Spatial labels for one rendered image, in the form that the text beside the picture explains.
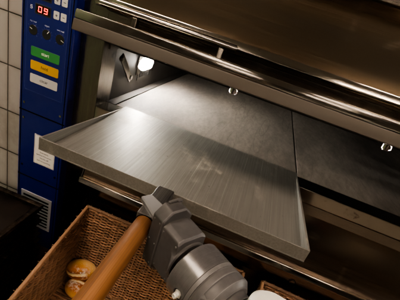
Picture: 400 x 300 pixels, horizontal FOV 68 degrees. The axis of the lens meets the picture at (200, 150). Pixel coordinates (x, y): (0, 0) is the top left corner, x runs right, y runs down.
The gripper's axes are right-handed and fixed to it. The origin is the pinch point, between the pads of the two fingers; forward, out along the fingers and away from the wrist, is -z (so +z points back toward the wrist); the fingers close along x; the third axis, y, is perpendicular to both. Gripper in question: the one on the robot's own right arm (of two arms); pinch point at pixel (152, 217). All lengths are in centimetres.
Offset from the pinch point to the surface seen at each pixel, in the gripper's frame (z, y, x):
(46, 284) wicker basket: -32, 4, -52
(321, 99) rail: 3.9, -29.3, 23.4
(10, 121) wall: -72, 7, -18
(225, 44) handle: -16.1, -20.6, 26.6
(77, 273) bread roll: -32, -4, -52
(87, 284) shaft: 8.2, 14.0, 1.2
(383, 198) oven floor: 16, -72, -2
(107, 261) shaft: 6.0, 10.7, 1.3
